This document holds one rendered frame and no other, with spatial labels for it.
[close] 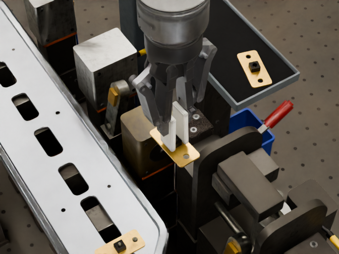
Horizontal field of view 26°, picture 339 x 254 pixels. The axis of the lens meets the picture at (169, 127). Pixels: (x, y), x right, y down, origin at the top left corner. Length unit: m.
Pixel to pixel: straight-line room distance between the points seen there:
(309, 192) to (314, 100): 0.65
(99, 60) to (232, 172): 0.39
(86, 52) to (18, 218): 0.46
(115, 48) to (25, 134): 0.24
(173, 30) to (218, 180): 0.36
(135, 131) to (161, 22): 0.48
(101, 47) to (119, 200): 0.30
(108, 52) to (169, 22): 0.55
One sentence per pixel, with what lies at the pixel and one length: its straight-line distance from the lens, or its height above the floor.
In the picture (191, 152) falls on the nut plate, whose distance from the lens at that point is 1.10.
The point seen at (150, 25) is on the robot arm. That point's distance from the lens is 0.89.
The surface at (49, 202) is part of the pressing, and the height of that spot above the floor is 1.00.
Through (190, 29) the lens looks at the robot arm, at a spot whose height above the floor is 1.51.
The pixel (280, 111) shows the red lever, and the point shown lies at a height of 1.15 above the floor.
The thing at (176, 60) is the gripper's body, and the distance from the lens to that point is 0.92.
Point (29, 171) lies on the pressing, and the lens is 1.39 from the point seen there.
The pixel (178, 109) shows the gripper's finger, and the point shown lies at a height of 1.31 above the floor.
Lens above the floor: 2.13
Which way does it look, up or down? 52 degrees down
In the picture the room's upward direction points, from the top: straight up
